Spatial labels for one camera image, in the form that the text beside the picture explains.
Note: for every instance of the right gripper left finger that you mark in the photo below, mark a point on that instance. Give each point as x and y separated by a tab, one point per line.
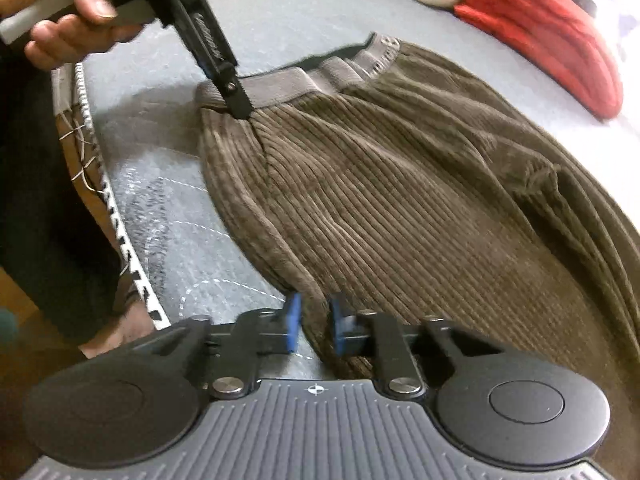
224	358

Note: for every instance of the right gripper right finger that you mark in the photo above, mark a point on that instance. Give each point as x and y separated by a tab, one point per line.
406	358

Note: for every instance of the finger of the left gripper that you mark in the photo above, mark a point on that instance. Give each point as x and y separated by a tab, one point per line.
202	35

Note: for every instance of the brown corduroy pants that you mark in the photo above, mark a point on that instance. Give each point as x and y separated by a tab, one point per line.
391	174

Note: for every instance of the person's left hand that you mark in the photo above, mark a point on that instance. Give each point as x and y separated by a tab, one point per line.
52	33

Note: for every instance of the person's bare foot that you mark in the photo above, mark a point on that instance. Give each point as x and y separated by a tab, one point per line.
134	323

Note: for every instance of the grey quilted mattress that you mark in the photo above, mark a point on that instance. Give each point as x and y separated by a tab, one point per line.
135	128

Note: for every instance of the person's black trouser leg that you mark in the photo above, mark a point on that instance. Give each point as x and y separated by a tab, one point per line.
51	246

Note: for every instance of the red folded blanket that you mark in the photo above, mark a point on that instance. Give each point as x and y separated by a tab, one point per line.
560	39

